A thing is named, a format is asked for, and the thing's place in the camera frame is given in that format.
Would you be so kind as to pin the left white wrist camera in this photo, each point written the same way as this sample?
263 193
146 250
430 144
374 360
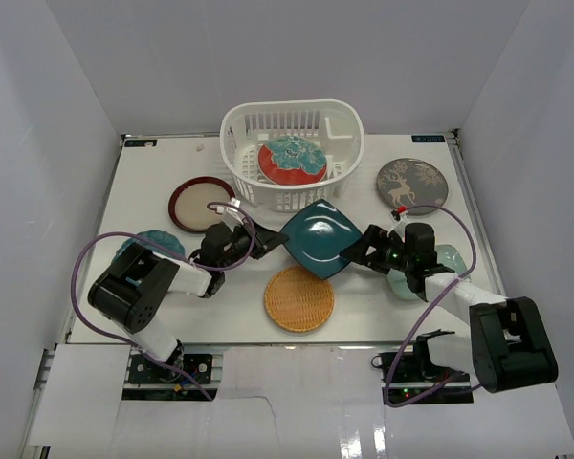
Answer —
231 215

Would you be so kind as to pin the teal scalloped round plate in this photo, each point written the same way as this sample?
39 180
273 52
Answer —
168 241

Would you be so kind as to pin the light green divided square plate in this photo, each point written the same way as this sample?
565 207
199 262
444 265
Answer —
447 255

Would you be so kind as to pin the right blue table label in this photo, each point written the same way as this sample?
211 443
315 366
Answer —
428 138

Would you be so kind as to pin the left blue table label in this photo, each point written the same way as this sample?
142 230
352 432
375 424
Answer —
136 143

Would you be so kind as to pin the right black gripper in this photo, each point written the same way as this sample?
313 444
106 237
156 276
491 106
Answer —
377 237

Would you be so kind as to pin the dark teal square plate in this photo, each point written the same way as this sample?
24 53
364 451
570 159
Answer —
316 236

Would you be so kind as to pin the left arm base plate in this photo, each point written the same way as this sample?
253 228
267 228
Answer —
143 371

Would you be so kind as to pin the red and teal round plate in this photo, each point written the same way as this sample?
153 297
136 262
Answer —
292 161

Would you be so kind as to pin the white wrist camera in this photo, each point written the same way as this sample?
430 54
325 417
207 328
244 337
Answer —
231 215
399 218

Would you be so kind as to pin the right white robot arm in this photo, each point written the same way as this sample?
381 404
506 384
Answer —
506 346

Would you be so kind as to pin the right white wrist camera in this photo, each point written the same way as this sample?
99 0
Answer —
399 218

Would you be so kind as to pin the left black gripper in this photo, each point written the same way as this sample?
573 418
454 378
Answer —
254 240

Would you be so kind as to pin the woven bamboo round tray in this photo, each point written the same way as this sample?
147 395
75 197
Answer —
297 301

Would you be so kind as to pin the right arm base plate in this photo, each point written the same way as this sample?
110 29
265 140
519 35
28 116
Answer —
408 371

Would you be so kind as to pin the blue table label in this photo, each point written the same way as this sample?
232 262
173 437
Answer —
428 138
136 143

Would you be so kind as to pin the white plastic dish basket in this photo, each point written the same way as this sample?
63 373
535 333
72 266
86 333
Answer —
332 125

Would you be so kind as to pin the grey reindeer round plate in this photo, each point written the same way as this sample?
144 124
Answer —
408 182

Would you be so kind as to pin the brown rimmed beige round plate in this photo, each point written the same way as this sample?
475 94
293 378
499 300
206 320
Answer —
188 204

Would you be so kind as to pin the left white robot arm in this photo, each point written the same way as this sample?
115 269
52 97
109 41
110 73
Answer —
133 287

